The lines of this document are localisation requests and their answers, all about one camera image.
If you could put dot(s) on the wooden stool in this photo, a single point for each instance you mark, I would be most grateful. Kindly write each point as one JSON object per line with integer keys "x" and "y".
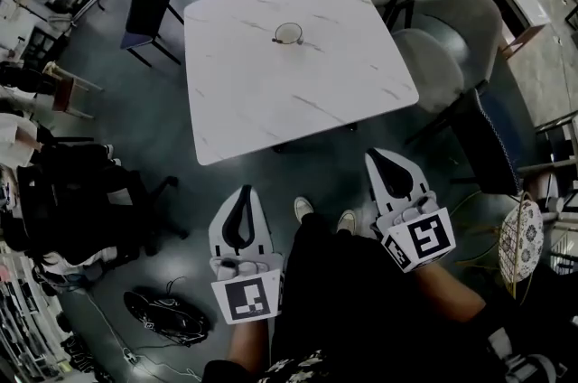
{"x": 68, "y": 90}

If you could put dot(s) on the person's patterned top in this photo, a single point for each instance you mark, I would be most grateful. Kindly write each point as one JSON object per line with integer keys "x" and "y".
{"x": 293, "y": 367}

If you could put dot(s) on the black office chair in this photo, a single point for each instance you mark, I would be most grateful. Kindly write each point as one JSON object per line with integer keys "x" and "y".
{"x": 90, "y": 200}

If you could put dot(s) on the person's right forearm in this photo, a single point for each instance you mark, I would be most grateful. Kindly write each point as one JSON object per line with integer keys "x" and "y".
{"x": 447, "y": 291}

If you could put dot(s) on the black side chair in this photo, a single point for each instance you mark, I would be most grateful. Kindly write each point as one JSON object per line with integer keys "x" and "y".
{"x": 146, "y": 11}

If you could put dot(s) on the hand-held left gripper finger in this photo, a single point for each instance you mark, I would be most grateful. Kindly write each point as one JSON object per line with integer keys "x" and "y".
{"x": 261, "y": 227}
{"x": 220, "y": 224}

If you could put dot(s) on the person's white shoe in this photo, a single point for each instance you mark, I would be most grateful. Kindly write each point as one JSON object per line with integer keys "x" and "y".
{"x": 347, "y": 221}
{"x": 302, "y": 208}

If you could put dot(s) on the clear glass cup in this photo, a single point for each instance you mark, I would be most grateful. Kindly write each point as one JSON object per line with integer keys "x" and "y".
{"x": 289, "y": 34}

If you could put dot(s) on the white power strip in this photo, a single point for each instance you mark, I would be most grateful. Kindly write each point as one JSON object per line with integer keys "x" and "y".
{"x": 128, "y": 356}

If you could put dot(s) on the dark blue studded chair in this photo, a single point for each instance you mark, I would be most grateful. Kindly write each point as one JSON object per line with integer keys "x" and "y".
{"x": 490, "y": 142}

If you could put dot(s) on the person's left white shoe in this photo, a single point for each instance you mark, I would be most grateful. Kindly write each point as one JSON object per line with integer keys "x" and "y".
{"x": 302, "y": 208}

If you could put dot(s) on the person's black trousers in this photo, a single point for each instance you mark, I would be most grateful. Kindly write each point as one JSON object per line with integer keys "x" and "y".
{"x": 361, "y": 304}

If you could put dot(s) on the white low cabinet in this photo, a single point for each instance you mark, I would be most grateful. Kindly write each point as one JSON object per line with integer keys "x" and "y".
{"x": 512, "y": 2}

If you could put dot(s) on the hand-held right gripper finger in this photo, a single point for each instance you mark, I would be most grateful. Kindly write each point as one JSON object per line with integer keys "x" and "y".
{"x": 413, "y": 175}
{"x": 378, "y": 187}

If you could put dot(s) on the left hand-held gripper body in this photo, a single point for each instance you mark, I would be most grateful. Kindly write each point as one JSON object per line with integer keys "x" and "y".
{"x": 246, "y": 297}

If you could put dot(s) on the person's right white shoe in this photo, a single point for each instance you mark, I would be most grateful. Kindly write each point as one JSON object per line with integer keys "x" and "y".
{"x": 347, "y": 221}

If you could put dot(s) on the person's left forearm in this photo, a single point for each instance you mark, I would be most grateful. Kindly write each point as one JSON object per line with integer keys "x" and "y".
{"x": 248, "y": 342}

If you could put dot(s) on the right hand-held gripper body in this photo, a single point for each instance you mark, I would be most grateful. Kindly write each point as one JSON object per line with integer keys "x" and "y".
{"x": 422, "y": 236}

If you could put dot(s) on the metal spoon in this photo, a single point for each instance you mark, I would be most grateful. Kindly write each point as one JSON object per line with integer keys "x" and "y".
{"x": 276, "y": 40}

